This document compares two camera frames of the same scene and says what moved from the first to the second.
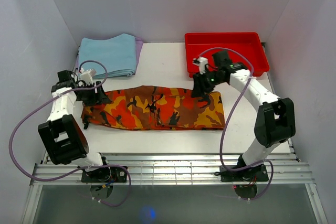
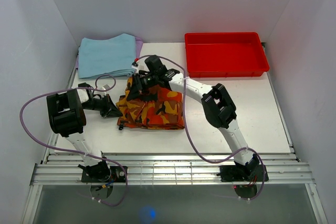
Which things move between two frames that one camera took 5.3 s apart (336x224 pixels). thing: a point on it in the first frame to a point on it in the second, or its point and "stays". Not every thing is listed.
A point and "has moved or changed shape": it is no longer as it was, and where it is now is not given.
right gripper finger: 200,85 to 136,87
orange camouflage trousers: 148,106 has moved or changed shape
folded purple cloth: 139,43 stays
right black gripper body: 212,79 to 148,81
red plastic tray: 251,44 stays
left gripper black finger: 102,97 to 113,111
